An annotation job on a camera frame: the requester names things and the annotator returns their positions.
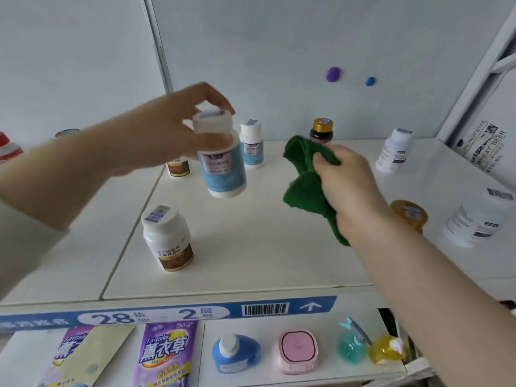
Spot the person's right hand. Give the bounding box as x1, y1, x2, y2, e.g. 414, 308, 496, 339
312, 145, 392, 247

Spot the person's left hand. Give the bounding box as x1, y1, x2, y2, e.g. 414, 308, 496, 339
106, 81, 236, 178

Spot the green cloth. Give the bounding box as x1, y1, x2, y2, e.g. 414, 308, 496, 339
282, 135, 351, 247

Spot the large white bottle blue label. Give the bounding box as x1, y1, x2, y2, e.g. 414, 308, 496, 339
192, 110, 247, 199

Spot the person's left forearm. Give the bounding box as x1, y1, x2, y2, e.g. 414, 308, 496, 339
0, 124, 121, 232

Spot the person's right forearm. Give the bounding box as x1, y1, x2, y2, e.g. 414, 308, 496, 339
346, 211, 516, 387

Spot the dark bottle gold cap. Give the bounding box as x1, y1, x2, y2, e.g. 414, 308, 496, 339
309, 118, 334, 145

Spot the small white bottle blue label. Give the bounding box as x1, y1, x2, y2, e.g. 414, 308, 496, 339
239, 120, 265, 170

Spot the white bottle brown label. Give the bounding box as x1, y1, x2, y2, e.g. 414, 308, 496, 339
141, 205, 195, 273
166, 157, 191, 178

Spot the amber bottle gold lid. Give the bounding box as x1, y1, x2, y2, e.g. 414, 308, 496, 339
390, 200, 429, 234

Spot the white printed carton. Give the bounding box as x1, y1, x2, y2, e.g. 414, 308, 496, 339
451, 120, 509, 174

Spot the blue shelf label strip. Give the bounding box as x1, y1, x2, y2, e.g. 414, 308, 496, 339
0, 296, 338, 333

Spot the teal spray bottle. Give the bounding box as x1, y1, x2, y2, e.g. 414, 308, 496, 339
337, 317, 374, 364

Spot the pink square box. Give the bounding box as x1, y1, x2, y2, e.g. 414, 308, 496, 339
272, 330, 319, 375

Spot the yellow pump bottle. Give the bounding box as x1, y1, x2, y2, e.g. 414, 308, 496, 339
368, 334, 407, 367

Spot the red and white container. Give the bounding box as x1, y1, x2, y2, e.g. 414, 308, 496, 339
0, 131, 24, 162

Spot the blue bottle white cap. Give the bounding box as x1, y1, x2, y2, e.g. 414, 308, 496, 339
212, 333, 262, 375

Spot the purple detergent pouch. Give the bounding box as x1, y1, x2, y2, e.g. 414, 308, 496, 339
131, 321, 199, 387
37, 325, 96, 387

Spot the pale yellow pouch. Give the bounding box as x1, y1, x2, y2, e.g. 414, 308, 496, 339
68, 325, 136, 387

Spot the white metal shelf frame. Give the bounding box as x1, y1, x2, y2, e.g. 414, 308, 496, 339
436, 3, 516, 146

